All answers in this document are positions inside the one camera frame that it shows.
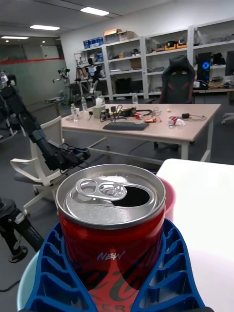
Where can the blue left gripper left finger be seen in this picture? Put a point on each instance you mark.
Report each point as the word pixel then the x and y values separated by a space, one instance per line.
pixel 53 280

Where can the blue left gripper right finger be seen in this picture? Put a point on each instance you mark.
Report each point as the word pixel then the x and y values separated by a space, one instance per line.
pixel 173 280

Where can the red drink can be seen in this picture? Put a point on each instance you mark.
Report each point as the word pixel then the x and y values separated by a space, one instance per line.
pixel 109 243

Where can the black background robot arm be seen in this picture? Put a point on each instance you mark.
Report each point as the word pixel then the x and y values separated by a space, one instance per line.
pixel 39 137

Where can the pale blue plastic bin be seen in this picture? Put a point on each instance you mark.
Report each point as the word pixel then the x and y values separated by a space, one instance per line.
pixel 25 285

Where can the white office chair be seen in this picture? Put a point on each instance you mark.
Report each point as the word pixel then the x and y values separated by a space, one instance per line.
pixel 52 131

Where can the light wooden work table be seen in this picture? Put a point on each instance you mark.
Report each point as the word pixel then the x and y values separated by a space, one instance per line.
pixel 165 131

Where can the red and white packet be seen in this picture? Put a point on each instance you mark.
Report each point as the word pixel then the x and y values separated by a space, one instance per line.
pixel 176 121

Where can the black keyboard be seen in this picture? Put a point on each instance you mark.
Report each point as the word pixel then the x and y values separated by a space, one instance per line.
pixel 125 126

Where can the red snack wrapper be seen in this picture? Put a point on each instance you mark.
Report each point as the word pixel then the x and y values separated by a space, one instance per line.
pixel 150 119

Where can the clear plastic bottle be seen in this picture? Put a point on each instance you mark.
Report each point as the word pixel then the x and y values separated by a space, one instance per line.
pixel 84 104
pixel 135 101
pixel 74 113

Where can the green tissue box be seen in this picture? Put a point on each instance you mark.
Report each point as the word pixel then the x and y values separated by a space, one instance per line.
pixel 98 111

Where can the black gaming chair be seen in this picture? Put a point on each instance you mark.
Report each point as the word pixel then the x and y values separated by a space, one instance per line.
pixel 178 83

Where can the small background robot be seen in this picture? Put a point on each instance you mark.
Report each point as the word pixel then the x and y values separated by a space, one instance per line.
pixel 63 75

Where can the computer tower with blue light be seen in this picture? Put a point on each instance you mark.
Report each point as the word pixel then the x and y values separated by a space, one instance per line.
pixel 204 69

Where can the white shelving rack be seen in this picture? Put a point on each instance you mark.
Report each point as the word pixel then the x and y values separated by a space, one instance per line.
pixel 146 61

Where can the blue storage boxes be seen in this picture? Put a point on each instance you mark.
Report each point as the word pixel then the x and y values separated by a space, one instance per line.
pixel 93 42

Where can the ceiling light panel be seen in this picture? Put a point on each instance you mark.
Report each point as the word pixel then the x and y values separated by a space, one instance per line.
pixel 44 27
pixel 14 37
pixel 94 11

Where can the cardboard box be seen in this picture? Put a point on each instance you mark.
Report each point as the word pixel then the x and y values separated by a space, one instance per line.
pixel 112 33
pixel 126 35

